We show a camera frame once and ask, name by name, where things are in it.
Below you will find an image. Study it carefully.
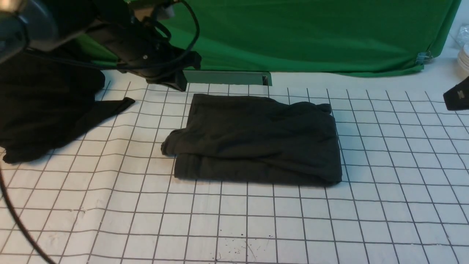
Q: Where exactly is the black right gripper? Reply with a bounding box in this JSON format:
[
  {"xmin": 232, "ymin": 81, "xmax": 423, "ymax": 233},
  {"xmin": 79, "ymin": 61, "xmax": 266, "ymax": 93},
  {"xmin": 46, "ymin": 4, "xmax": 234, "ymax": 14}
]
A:
[{"xmin": 443, "ymin": 77, "xmax": 469, "ymax": 111}]

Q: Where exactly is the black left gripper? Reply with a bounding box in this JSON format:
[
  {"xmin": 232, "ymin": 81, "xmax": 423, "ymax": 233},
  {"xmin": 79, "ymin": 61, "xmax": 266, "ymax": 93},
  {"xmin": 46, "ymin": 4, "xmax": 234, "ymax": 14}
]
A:
[{"xmin": 87, "ymin": 0, "xmax": 202, "ymax": 92}]

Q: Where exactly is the gray long-sleeved shirt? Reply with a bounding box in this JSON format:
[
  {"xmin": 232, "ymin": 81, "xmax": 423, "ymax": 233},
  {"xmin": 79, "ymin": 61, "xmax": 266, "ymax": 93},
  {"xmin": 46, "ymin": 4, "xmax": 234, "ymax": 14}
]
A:
[{"xmin": 161, "ymin": 94, "xmax": 342, "ymax": 186}]

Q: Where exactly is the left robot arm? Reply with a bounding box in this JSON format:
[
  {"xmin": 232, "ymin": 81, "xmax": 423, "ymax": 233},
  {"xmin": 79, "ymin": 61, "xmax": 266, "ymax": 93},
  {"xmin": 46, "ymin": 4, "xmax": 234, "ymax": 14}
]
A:
[{"xmin": 1, "ymin": 0, "xmax": 202, "ymax": 92}]

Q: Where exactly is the stack of white plates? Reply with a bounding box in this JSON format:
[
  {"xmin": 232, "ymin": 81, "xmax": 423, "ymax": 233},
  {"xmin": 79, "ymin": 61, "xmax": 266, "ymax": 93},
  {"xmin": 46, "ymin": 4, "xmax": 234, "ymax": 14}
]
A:
[{"xmin": 457, "ymin": 43, "xmax": 469, "ymax": 73}]

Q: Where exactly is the blue binder clip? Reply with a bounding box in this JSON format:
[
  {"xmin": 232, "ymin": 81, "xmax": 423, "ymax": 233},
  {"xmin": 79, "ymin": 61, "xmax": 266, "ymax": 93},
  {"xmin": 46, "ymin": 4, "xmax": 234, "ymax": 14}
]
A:
[{"xmin": 415, "ymin": 51, "xmax": 433, "ymax": 65}]

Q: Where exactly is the clear plastic bag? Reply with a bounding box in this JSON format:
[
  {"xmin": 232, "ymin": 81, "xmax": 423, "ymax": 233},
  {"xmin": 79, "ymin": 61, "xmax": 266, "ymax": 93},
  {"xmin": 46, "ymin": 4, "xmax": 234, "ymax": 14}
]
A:
[{"xmin": 454, "ymin": 24, "xmax": 469, "ymax": 48}]

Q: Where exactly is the pile of black clothes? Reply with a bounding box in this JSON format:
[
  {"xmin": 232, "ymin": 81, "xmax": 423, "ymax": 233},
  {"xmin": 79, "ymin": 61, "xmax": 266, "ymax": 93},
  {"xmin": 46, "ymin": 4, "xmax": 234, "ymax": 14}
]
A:
[{"xmin": 0, "ymin": 54, "xmax": 135, "ymax": 164}]

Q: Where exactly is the green backdrop cloth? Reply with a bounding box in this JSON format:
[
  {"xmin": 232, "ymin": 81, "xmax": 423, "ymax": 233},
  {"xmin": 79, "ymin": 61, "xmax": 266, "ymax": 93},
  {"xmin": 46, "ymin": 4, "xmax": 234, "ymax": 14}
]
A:
[{"xmin": 73, "ymin": 0, "xmax": 462, "ymax": 78}]

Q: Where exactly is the white grid table mat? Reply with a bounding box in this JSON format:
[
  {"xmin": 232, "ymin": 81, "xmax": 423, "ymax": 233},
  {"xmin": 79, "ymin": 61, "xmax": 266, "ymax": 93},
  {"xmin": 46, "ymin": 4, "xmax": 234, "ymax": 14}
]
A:
[{"xmin": 1, "ymin": 73, "xmax": 469, "ymax": 264}]

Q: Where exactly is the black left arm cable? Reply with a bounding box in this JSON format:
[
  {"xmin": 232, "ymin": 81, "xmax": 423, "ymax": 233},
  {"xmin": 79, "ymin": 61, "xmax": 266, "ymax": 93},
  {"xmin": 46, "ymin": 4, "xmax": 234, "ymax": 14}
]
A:
[{"xmin": 0, "ymin": 0, "xmax": 201, "ymax": 264}]

